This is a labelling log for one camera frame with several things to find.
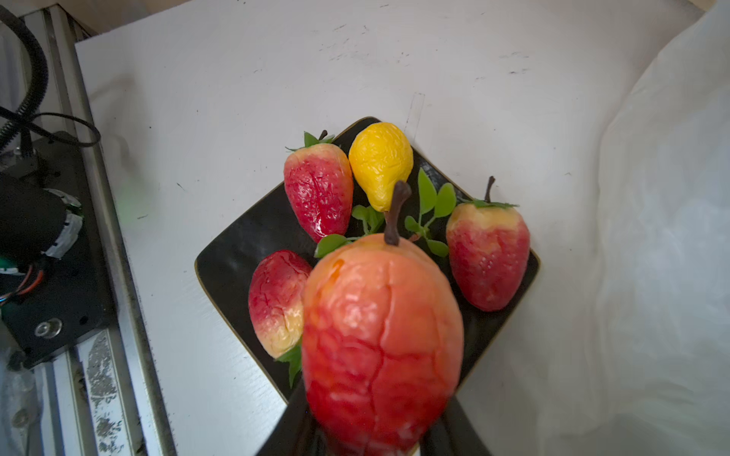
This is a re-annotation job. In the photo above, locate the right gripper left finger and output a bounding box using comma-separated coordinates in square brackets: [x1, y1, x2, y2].
[257, 383, 328, 456]

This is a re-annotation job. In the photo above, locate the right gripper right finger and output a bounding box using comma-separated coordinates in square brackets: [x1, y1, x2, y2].
[420, 397, 492, 456]

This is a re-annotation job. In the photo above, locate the red orange fake pear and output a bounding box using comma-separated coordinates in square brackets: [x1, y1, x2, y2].
[302, 182, 464, 455]

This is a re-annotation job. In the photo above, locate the white plastic bag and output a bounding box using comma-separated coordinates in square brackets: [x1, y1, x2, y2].
[536, 1, 729, 455]

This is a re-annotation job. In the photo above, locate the green fake leaf sprig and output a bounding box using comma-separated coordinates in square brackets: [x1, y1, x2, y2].
[314, 168, 457, 258]

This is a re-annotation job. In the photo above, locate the yellow fake pear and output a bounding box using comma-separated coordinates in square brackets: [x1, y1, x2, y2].
[349, 123, 414, 213]

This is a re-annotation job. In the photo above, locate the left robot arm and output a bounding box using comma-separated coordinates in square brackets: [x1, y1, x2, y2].
[1, 6, 102, 274]

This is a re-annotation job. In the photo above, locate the black square plate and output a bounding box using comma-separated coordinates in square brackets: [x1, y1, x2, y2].
[193, 116, 541, 403]

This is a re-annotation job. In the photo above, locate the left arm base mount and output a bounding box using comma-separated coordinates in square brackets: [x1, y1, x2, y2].
[1, 139, 115, 368]

